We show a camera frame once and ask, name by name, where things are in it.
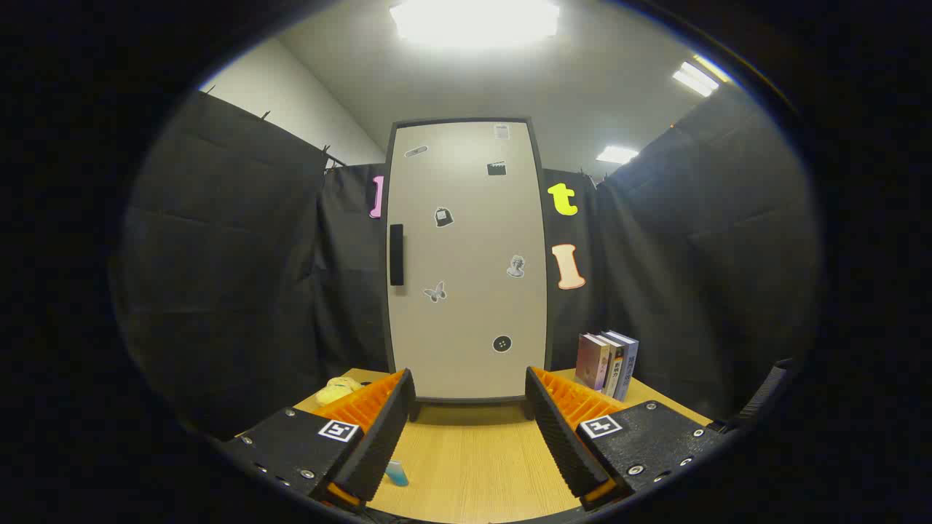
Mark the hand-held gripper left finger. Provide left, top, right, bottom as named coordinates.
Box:
left=218, top=368, right=418, bottom=510

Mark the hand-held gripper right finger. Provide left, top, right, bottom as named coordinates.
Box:
left=524, top=366, right=718, bottom=510

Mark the yellow plush toy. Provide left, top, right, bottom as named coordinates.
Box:
left=315, top=376, right=363, bottom=407

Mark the pink purple book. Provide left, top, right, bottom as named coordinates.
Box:
left=575, top=333, right=611, bottom=392

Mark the dark spine book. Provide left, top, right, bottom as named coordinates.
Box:
left=601, top=335, right=625, bottom=397

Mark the blue grey book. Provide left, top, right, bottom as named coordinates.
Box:
left=608, top=330, right=640, bottom=402

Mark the black backdrop cloth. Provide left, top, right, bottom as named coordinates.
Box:
left=109, top=91, right=824, bottom=437

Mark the long ceiling light strip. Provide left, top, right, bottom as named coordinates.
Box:
left=671, top=61, right=720, bottom=98

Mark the large ceiling light panel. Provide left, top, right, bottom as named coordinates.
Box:
left=390, top=0, right=561, bottom=48

